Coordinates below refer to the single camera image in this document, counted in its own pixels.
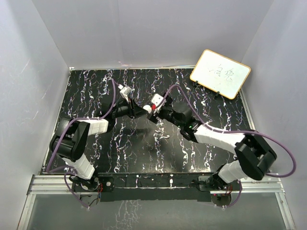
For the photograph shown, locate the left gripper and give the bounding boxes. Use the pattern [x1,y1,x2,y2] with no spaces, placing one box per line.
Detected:
[112,97,147,119]

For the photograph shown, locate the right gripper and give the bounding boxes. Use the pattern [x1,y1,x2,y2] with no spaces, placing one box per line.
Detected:
[148,92,184,129]

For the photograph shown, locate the white round disc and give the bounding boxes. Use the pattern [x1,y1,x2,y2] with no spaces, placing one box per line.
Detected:
[143,104,153,114]

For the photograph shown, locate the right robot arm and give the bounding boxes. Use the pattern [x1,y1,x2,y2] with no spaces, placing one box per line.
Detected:
[143,94,277,190]

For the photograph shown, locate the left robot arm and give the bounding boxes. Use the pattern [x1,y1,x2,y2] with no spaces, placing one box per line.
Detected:
[49,98,152,191]

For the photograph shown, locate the black base bar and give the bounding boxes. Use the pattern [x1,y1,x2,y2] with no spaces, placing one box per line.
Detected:
[70,173,241,204]

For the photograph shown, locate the small whiteboard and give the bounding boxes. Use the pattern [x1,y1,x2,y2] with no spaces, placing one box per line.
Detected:
[190,49,251,100]

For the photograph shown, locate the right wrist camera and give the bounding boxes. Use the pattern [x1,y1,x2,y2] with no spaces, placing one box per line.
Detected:
[151,93,166,114]

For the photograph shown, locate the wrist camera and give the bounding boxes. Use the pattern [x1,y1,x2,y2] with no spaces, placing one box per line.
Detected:
[118,84,132,101]
[151,93,166,114]

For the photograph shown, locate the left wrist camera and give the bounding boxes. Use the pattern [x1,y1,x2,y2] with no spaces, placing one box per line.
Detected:
[118,84,132,101]

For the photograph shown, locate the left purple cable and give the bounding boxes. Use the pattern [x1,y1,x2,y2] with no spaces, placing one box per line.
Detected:
[45,79,124,209]

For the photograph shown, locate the purple cable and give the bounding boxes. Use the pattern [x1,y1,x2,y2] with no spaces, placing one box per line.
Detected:
[157,84,297,208]
[45,79,124,209]

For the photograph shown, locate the aluminium rail frame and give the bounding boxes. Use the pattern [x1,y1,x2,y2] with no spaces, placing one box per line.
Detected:
[27,69,290,230]

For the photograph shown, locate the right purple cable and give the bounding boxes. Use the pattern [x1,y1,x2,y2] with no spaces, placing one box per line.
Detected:
[157,84,297,208]

